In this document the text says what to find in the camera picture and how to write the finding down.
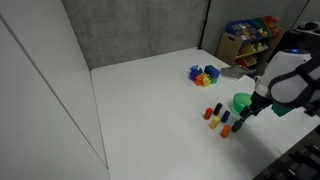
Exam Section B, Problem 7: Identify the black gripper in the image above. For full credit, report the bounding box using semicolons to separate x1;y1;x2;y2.
239;90;273;123

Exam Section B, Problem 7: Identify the yellow block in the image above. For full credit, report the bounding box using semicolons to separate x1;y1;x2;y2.
208;116;221;130

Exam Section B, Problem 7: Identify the yellow toy piece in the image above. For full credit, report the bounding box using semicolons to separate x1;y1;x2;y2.
201;74;212;88

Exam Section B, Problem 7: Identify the black vertical pole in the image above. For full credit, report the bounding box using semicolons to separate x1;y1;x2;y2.
197;0;212;51

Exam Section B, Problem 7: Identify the black equipment rack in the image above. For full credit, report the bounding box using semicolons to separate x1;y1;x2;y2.
253;125;320;180

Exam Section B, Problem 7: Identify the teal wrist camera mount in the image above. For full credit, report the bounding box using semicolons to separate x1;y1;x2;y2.
270;102;294;118

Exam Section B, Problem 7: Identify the toy shelf with bins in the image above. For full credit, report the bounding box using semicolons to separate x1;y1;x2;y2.
215;14;287;76

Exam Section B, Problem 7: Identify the black background device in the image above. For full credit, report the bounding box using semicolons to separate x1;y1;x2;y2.
292;20;320;38

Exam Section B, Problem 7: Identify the large blue toy brick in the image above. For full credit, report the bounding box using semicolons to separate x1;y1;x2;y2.
203;64;221;80

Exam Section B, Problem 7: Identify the dark maroon block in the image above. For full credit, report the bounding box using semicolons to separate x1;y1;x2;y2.
213;102;224;117

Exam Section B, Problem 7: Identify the blue toy bin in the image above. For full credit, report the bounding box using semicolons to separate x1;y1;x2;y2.
224;20;256;41

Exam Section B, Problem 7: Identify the orange toy piece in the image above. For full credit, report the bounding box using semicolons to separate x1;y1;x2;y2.
194;74;205;87

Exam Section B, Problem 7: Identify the purple toy piece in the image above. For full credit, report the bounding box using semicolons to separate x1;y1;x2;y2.
188;69;201;82

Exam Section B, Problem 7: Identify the dark green block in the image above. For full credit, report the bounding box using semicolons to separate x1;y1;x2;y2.
231;120;244;134

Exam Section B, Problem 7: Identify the orange block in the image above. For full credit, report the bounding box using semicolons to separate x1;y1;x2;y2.
219;124;232;139

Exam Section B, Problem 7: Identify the grey flat tray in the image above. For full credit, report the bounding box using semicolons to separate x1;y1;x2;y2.
219;64;250;81

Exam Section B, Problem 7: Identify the blue block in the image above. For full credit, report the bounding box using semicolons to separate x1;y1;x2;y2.
220;110;232;124

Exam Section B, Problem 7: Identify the green toy bin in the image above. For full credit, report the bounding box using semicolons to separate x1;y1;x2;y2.
251;18;270;38

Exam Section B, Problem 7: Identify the red-orange block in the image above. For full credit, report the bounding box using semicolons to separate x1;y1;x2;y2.
203;107;214;121

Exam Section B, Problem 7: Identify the red toy bin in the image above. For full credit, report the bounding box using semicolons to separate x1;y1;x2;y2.
263;14;282;30

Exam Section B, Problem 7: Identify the green plastic bowl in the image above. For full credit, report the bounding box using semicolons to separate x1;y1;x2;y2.
232;92;253;116

